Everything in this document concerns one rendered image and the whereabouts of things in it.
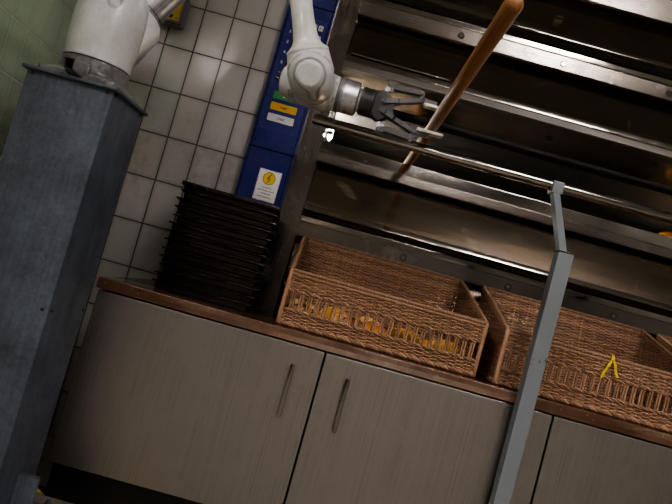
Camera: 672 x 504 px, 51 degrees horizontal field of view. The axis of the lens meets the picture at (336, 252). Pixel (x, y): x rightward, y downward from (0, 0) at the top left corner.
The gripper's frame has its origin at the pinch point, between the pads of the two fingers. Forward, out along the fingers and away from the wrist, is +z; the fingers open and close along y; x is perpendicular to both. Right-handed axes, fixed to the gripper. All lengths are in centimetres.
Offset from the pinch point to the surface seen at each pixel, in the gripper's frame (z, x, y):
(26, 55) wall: -120, -26, 7
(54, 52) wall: -120, -43, 0
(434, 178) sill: 9, -54, 4
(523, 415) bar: 40, 6, 67
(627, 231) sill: 77, -54, 4
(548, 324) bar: 40, 6, 43
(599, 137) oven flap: 55, -39, -20
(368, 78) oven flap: -21, -42, -19
